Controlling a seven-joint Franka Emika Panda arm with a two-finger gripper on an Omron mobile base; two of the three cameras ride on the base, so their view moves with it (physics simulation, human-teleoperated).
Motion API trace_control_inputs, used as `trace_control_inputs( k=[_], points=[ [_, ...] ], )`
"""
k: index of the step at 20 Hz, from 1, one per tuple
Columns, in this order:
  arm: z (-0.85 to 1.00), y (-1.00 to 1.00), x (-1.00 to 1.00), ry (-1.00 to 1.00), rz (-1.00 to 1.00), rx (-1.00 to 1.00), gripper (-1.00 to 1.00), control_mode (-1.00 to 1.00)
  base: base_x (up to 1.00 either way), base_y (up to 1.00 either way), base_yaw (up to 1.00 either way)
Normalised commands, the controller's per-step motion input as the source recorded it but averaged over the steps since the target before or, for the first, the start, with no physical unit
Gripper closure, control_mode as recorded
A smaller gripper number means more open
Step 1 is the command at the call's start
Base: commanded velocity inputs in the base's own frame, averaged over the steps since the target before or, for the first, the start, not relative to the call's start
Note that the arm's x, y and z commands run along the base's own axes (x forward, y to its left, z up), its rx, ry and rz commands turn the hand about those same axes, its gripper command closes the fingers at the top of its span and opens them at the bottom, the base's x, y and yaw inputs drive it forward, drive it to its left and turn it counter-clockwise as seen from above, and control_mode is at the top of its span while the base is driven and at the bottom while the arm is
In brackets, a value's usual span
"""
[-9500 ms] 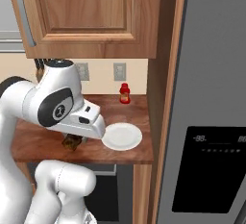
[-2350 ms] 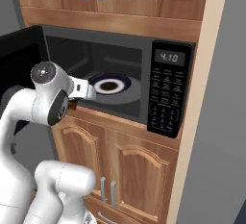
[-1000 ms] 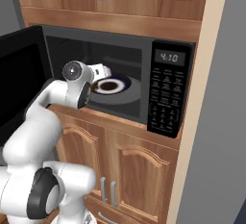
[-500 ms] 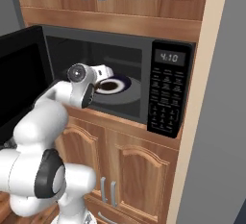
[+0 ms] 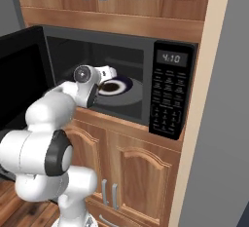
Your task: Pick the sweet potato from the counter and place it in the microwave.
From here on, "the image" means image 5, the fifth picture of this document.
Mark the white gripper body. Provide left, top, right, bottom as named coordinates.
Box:
left=106, top=65, right=119, bottom=80

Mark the black microwave oven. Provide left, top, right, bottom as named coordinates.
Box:
left=41, top=25, right=199, bottom=141

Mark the black microwave door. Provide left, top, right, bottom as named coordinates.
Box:
left=0, top=25, right=55, bottom=132

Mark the white plate with blue rim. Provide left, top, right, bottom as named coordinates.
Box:
left=97, top=76, right=134, bottom=97

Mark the wooden drawer front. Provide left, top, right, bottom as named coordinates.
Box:
left=85, top=199, right=163, bottom=227

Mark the wooden cupboard frame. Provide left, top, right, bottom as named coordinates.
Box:
left=14, top=0, right=235, bottom=227

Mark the grey drawer handle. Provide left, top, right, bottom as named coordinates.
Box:
left=98, top=213, right=122, bottom=227

